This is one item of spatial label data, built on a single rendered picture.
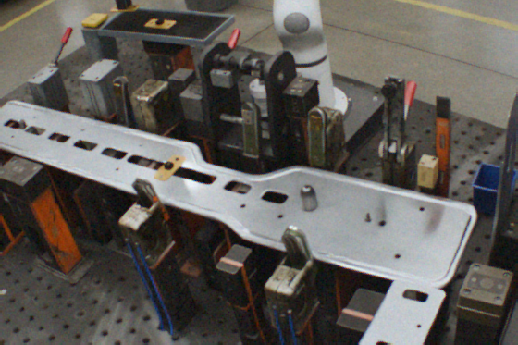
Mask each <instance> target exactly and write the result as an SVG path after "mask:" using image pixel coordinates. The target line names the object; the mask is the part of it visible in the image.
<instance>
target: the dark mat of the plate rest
mask: <svg viewBox="0 0 518 345"><path fill-rule="evenodd" d="M152 19H157V20H159V19H164V20H170V21H176V22H177V24H176V25H173V26H172V27H170V28H169V29H157V28H152V27H146V28H145V27H144V25H145V24H147V23H148V22H149V21H151V20H152ZM229 19H230V18H225V17H218V16H210V15H206V16H202V15H195V14H187V13H182V14H180V13H172V12H165V11H164V12H158V11H151V10H146V11H143V10H135V11H127V12H124V13H123V14H121V15H119V16H118V17H116V18H115V19H114V20H113V21H111V22H110V23H108V24H107V25H106V26H105V27H104V28H102V30H111V31H127V32H133V33H134V32H139V33H146V34H158V35H164V36H170V37H171V36H176V37H182V38H189V39H202V40H203V39H205V38H206V37H207V36H208V35H210V34H211V33H213V32H214V31H215V30H216V29H217V28H218V27H220V26H221V25H222V24H223V23H224V22H225V21H226V20H229Z"/></svg>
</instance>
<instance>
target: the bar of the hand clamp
mask: <svg viewBox="0 0 518 345"><path fill-rule="evenodd" d="M381 93H382V95H383V96H384V106H385V138H384V158H385V159H389V156H390V152H389V147H390V145H391V139H396V140H397V142H398V152H397V162H400V161H401V148H402V147H403V145H404V136H405V129H404V110H405V78H403V77H400V76H397V75H392V74H388V75H387V76H386V78H385V81H384V85H383V86H382V88H381Z"/></svg>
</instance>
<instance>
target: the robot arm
mask: <svg viewBox="0 0 518 345"><path fill-rule="evenodd" d="M115 3H116V5H117V9H118V10H127V9H128V5H127V4H129V6H131V5H132V2H131V0H116V2H115ZM273 15H274V23H275V29H276V32H277V36H278V38H279V40H280V41H281V42H282V45H283V50H284V51H290V52H291V53H292V54H293V56H294V59H295V63H296V69H297V72H301V73H302V76H303V77H304V78H310V79H315V80H320V84H319V85H317V88H318V91H319V95H320V104H319V105H318V106H326V107H331V108H337V109H340V110H342V112H343V114H344V113H345V112H346V111H347V99H346V96H345V95H344V93H343V92H342V91H341V90H340V89H338V88H336V87H333V80H332V74H331V66H330V63H329V60H328V53H327V41H326V36H325V34H324V30H323V25H322V18H321V11H320V9H319V0H274V9H273Z"/></svg>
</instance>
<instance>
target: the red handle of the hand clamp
mask: <svg viewBox="0 0 518 345"><path fill-rule="evenodd" d="M405 88H406V90H405V110H404V127H405V124H406V121H407V118H408V115H409V112H410V108H412V104H413V99H414V94H415V91H416V88H417V85H416V84H415V82H414V81H407V84H406V87H405ZM388 151H389V152H390V153H391V154H397V152H398V142H397V140H396V139H392V142H391V145H390V147H389V148H388Z"/></svg>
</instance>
